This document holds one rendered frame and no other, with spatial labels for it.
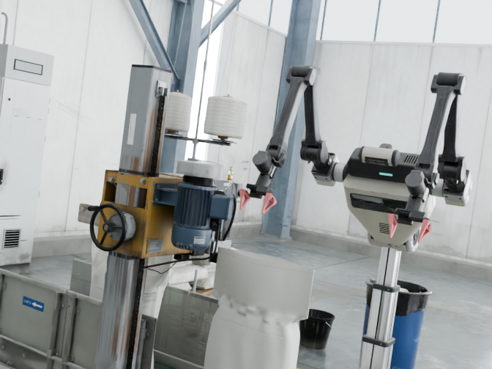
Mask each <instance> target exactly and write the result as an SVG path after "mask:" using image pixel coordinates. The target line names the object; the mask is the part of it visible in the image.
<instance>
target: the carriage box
mask: <svg viewBox="0 0 492 369"><path fill-rule="evenodd" d="M182 180H183V176H174V175H170V174H162V173H160V174H159V177H149V178H147V177H142V176H134V175H129V174H122V173H119V171H118V170H105V178H104V185H103V191H102V203H101V205H102V204H114V205H116V206H118V207H119V208H120V209H121V210H122V211H123V212H125V213H128V214H130V215H132V216H133V218H134V219H135V223H136V230H135V234H134V236H133V238H131V239H128V240H124V241H123V243H122V245H121V246H120V247H119V248H118V249H116V250H115V251H117V252H120V253H126V254H129V255H132V256H137V257H139V258H150V257H156V256H169V255H175V254H182V253H192V251H191V250H183V249H179V248H177V247H174V246H173V244H172V242H171V235H172V230H171V228H173V224H176V221H174V210H175V206H154V205H153V203H154V201H153V199H154V188H155V184H156V183H168V184H175V189H177V187H179V186H178V183H179V182H183V181H182ZM117 183H118V184H122V185H129V186H133V187H141V188H145V189H147V195H146V206H145V208H138V207H134V206H127V205H124V204H117V203H115V197H116V186H117ZM102 210H103V212H104V215H105V217H106V219H107V221H108V220H109V217H110V216H111V215H113V214H116V213H117V212H116V211H115V210H114V209H112V208H104V209H102ZM104 223H105V222H104V220H103V217H102V215H101V213H100V221H99V227H98V233H97V241H98V242H99V243H100V242H101V239H102V237H103V234H104V233H105V232H104V230H103V224H104ZM158 240H162V241H163V245H162V251H161V252H155V253H148V248H149V242H150V241H158ZM117 242H118V241H116V240H114V239H112V238H111V237H109V235H108V233H107V235H106V238H105V240H104V242H103V244H102V245H103V246H105V247H112V246H114V245H115V244H116V243H117Z"/></svg>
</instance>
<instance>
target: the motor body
mask: <svg viewBox="0 0 492 369"><path fill-rule="evenodd" d="M178 186H179V187H177V195H178V199H177V196H176V200H177V205H176V206H175V210H174V221H176V224H173V228H171V230H172V235H171V242H172V244H173V246H174V247H177V248H179V249H183V250H192V251H202V250H206V249H207V248H208V246H209V244H210V239H211V234H212V229H211V228H210V227H209V222H210V220H211V219H212V218H211V217H209V215H208V212H209V201H210V197H212V196H213V195H214V194H215V191H216V190H217V187H215V186H211V185H204V184H201V185H199V184H193V183H188V182H179V183H178ZM178 192H179V193H178Z"/></svg>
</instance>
